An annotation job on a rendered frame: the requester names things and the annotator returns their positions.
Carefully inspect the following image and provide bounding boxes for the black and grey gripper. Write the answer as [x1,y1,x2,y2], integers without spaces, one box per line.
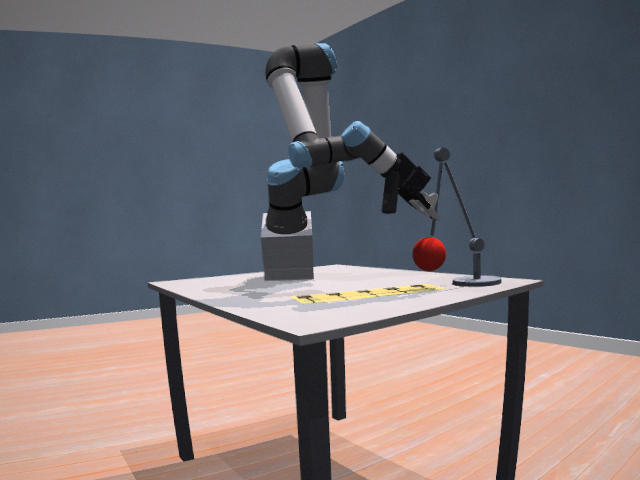
[380,153,440,220]

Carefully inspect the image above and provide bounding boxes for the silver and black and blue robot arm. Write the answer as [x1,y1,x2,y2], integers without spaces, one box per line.
[265,43,397,234]

